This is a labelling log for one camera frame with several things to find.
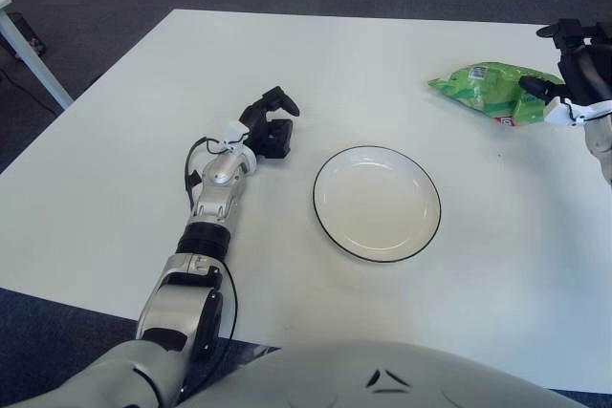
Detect black box on floor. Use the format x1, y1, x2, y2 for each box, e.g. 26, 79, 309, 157
8, 11, 48, 58

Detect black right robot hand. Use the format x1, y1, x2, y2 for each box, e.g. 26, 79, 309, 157
518, 18, 612, 106

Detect white plate with black rim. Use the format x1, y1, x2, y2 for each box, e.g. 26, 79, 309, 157
312, 144, 442, 265

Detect black floor cable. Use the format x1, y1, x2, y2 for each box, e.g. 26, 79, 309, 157
0, 67, 58, 116

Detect grey robot torso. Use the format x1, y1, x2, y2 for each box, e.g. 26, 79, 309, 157
0, 338, 599, 408

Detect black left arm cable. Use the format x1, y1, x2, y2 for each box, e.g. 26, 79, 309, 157
184, 136, 240, 342

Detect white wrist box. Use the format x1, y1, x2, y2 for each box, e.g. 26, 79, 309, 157
543, 96, 582, 128
223, 120, 248, 147

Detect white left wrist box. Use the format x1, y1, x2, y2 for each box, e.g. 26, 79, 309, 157
223, 120, 248, 147

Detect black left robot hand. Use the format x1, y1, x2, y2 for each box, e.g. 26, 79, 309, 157
237, 86, 301, 161

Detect white desk leg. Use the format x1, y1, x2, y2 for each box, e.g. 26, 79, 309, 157
0, 0, 74, 111

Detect green snack bag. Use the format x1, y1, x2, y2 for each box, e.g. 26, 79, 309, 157
426, 61, 565, 128

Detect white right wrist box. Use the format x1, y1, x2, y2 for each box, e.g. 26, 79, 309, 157
543, 96, 582, 128

